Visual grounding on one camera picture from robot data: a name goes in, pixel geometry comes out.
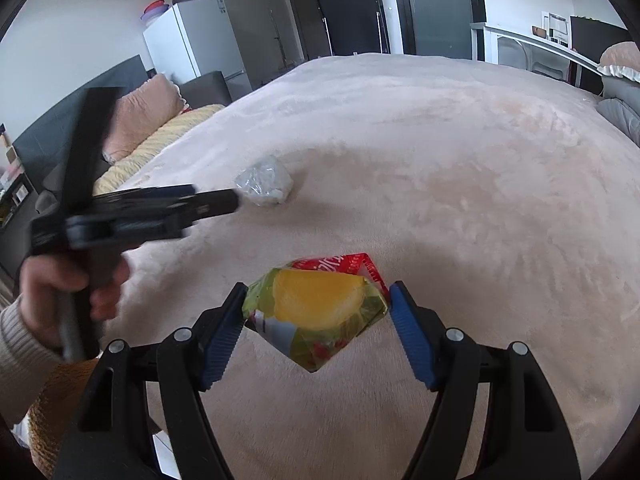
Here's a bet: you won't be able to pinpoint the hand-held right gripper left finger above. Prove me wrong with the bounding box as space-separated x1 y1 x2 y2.
52 282 248 480

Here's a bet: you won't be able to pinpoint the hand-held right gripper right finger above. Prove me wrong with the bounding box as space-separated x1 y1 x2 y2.
389 281 583 480

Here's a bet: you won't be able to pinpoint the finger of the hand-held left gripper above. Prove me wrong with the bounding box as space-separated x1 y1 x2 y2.
119 185 197 204
175 189 240 227

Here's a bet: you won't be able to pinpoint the clear plastic bag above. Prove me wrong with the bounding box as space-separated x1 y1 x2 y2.
234 155 294 206

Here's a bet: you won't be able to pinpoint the yellow green snack packet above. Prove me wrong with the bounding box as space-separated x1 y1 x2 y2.
242 252 391 373

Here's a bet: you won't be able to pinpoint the person's left forearm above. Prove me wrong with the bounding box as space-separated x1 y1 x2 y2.
0 292 66 428

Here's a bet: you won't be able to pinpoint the person's left hand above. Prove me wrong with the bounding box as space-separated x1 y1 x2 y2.
20 255 131 348

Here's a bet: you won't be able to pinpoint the yellow knitted blanket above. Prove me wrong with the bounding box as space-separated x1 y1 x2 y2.
94 104 226 195

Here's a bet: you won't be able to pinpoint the plain pink pillow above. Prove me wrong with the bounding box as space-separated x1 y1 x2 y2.
102 74 186 163

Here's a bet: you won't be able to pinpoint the cluttered side shelf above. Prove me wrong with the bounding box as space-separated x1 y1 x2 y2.
0 122 40 271

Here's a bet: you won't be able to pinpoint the dark grey headboard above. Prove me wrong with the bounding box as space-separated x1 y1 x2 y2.
12 54 151 196

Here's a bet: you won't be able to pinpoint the dark grey armchair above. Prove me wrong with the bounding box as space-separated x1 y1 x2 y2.
179 71 233 107

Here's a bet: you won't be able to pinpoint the white fridge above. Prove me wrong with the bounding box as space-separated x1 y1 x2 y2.
142 0 253 96

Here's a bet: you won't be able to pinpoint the stacked plastic food containers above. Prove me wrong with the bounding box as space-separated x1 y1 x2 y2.
140 1 173 24

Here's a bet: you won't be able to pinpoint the woven basket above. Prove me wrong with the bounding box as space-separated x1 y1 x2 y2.
27 360 108 478

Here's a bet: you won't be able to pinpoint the pink plush bed blanket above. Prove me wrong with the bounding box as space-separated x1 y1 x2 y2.
92 52 640 480

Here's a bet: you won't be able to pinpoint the dark wardrobe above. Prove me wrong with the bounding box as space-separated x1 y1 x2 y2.
280 0 391 61

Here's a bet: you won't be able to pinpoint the frosted glass door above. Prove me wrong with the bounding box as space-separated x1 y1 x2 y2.
395 0 486 61

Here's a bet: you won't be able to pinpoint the grey folded duvet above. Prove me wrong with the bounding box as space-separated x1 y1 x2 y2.
597 74 640 148

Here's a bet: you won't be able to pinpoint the white desk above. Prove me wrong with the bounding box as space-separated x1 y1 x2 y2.
470 22 608 93

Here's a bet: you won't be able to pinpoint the pink frilled pillow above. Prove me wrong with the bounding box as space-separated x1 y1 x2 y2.
597 40 640 83

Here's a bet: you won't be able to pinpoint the black furniture panel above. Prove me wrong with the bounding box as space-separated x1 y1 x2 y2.
567 16 632 93

